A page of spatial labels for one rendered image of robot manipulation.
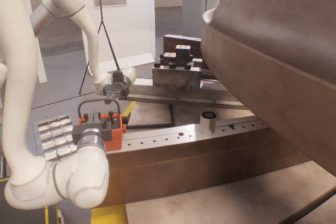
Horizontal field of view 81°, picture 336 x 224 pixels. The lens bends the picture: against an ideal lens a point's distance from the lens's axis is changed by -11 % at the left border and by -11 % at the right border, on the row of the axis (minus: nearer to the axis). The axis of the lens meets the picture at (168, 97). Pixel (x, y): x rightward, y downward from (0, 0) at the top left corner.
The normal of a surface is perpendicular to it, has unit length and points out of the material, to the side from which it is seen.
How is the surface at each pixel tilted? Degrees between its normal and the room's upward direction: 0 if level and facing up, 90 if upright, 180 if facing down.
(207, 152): 90
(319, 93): 90
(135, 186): 90
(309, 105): 90
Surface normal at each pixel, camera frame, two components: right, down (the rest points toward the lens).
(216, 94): -0.15, 0.15
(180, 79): -0.16, 0.46
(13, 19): 0.77, 0.29
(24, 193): 0.16, 0.31
